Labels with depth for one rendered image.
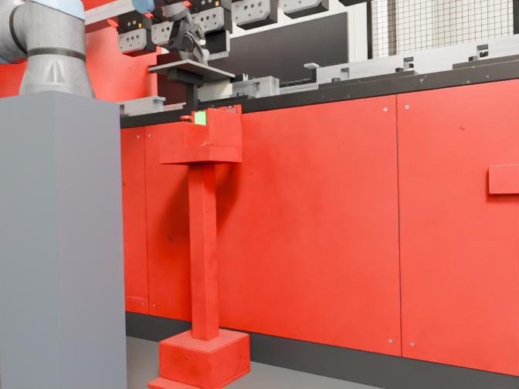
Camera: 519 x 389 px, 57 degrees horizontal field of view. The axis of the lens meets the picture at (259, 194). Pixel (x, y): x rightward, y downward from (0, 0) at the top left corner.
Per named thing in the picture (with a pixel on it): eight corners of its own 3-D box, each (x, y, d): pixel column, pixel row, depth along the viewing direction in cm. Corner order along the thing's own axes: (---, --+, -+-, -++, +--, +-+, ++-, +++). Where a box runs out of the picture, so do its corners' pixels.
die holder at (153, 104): (77, 129, 222) (76, 109, 222) (88, 130, 227) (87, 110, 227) (156, 118, 196) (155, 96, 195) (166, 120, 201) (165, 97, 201)
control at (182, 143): (159, 164, 146) (157, 105, 146) (194, 165, 159) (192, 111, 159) (210, 160, 135) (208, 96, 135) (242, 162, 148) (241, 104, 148)
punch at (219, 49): (205, 59, 184) (205, 35, 184) (208, 61, 185) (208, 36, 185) (226, 55, 178) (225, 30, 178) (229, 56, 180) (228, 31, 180)
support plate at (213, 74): (147, 70, 163) (147, 68, 163) (197, 84, 185) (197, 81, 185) (188, 62, 154) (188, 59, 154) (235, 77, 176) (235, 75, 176)
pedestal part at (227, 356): (147, 387, 140) (145, 346, 140) (201, 360, 161) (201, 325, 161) (198, 402, 129) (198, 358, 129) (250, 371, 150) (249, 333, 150)
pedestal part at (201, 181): (191, 338, 147) (187, 163, 146) (204, 333, 152) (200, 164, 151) (207, 341, 144) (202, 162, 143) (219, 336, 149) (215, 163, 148)
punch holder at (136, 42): (117, 52, 205) (117, 15, 204) (132, 57, 212) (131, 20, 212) (142, 46, 197) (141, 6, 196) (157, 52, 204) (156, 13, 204)
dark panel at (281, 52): (158, 133, 267) (156, 55, 267) (161, 133, 269) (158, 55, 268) (348, 112, 207) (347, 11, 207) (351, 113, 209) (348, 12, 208)
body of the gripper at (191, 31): (206, 38, 171) (191, 5, 164) (195, 49, 165) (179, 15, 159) (189, 42, 175) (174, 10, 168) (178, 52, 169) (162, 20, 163)
